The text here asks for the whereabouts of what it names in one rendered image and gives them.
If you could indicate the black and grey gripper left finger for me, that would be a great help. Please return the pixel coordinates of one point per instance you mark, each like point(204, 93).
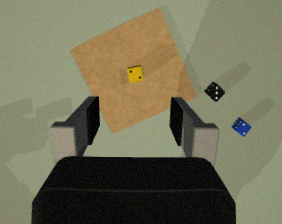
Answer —
point(71, 138)

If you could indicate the yellow die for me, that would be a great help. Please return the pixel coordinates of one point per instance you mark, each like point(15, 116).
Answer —
point(135, 74)

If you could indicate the black die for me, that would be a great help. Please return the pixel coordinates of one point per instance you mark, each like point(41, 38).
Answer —
point(214, 91)

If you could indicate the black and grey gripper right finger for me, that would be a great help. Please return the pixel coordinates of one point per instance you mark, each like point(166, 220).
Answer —
point(197, 139)

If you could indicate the blue die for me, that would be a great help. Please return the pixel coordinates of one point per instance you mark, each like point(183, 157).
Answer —
point(241, 126)

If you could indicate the tan mat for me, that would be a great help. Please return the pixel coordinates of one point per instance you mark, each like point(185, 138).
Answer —
point(146, 41)

